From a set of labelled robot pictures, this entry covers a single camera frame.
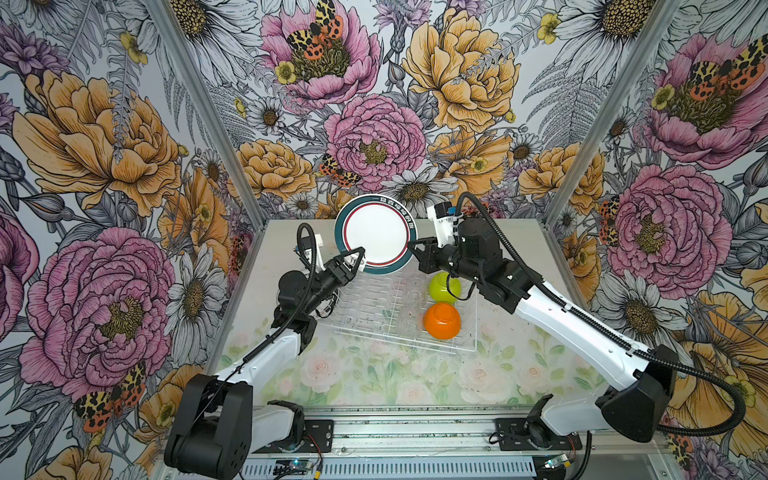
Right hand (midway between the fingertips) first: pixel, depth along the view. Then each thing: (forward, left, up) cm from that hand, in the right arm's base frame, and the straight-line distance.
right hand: (409, 254), depth 71 cm
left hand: (+4, +11, -5) cm, 13 cm away
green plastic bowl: (+8, -10, -27) cm, 30 cm away
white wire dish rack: (+4, +5, -30) cm, 31 cm away
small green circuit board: (-37, +28, -32) cm, 57 cm away
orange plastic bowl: (-4, -10, -25) cm, 27 cm away
